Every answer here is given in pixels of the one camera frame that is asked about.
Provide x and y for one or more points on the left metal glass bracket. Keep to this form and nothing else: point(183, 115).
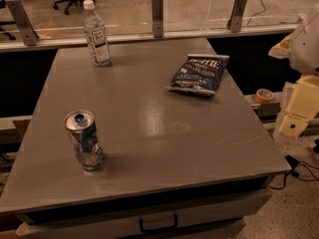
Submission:
point(27, 32)

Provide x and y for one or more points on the blue potato chip bag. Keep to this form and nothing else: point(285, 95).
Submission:
point(200, 75)

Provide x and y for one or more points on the clear plastic water bottle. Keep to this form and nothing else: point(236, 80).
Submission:
point(95, 31)

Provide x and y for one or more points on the grey drawer with black handle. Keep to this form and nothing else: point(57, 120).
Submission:
point(215, 217)

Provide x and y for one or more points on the metal glass bracket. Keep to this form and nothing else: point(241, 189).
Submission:
point(27, 32)
point(235, 21)
point(157, 14)

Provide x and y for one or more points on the middle metal glass bracket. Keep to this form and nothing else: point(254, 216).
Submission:
point(157, 14)

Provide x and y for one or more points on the silver blue drink can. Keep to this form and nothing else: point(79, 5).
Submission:
point(81, 128)

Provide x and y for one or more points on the glass barrier panel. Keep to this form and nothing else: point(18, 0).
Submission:
point(128, 17)

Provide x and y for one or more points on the orange tape roll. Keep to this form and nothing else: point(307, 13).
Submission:
point(264, 96)

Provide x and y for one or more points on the right metal glass bracket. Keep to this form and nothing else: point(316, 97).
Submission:
point(235, 21)

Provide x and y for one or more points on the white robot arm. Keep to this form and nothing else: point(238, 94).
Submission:
point(302, 50)

